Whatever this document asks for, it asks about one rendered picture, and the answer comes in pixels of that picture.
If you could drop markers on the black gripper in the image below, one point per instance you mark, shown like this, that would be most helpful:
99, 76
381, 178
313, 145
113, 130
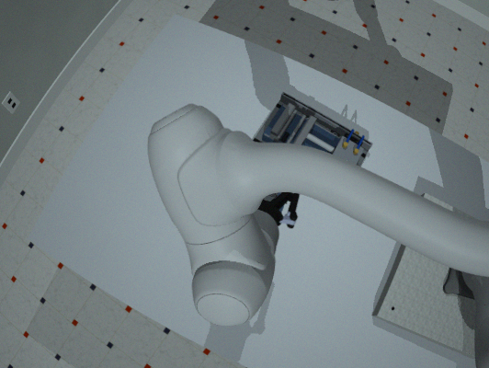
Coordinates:
270, 207

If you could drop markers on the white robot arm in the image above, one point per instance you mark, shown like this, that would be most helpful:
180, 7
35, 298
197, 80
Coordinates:
212, 181

